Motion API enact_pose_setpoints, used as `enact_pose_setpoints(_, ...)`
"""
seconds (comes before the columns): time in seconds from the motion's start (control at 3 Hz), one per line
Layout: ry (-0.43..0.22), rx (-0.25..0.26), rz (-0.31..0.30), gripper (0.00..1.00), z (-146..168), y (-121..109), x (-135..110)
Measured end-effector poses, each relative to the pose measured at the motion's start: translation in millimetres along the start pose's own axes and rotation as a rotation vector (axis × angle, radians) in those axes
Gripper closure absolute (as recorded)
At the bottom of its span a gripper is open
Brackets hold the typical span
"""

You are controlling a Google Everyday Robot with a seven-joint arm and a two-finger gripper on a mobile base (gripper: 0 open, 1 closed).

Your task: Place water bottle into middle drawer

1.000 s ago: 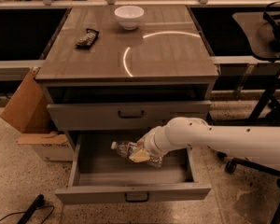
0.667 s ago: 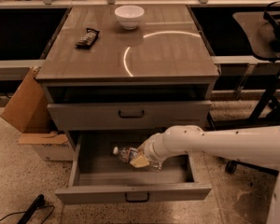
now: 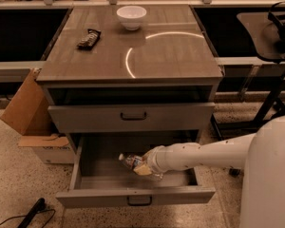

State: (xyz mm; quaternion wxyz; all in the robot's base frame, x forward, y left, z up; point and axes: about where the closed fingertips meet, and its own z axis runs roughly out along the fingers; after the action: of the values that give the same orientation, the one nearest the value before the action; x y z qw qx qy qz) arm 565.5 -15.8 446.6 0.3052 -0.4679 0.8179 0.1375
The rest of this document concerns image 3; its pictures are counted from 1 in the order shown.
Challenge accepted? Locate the black cable on floor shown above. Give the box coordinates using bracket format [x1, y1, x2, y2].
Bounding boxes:
[0, 198, 57, 228]

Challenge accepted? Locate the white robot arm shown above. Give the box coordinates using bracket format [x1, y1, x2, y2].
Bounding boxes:
[134, 116, 285, 228]

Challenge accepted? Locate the black side table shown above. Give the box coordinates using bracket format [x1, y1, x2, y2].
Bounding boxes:
[211, 1, 285, 140]

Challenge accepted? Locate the open middle drawer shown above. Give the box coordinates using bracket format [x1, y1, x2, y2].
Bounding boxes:
[56, 131, 215, 208]

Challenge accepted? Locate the grey drawer cabinet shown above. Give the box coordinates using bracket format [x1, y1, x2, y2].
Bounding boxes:
[36, 4, 224, 209]

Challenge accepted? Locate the brown cardboard box flap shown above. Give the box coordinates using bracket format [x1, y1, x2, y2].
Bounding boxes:
[0, 68, 52, 136]

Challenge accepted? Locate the white cardboard box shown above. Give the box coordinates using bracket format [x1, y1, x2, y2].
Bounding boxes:
[18, 134, 75, 164]

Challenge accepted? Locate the closed top drawer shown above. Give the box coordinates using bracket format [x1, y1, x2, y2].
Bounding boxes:
[48, 103, 215, 133]

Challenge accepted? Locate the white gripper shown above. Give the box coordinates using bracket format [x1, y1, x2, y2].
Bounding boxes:
[134, 145, 163, 176]

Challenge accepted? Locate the white ceramic bowl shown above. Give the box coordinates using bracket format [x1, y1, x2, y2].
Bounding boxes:
[117, 6, 147, 30]

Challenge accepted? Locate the clear plastic water bottle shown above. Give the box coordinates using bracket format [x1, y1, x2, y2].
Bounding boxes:
[119, 153, 163, 181]

